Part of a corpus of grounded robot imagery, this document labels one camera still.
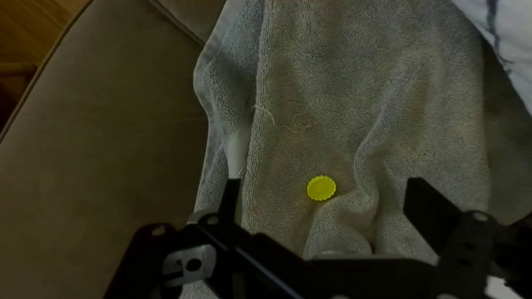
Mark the brown tufted sofa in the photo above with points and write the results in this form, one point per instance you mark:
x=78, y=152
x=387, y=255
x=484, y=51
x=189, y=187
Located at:
x=110, y=139

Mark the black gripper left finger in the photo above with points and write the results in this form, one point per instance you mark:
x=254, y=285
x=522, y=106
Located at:
x=229, y=200

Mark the grey fleece blanket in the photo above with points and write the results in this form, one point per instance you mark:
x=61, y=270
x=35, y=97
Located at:
x=332, y=84

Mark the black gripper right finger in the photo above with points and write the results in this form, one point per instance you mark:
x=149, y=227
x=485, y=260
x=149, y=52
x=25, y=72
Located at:
x=434, y=210

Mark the white robin print pillow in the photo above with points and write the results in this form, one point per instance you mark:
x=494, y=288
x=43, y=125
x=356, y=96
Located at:
x=509, y=34

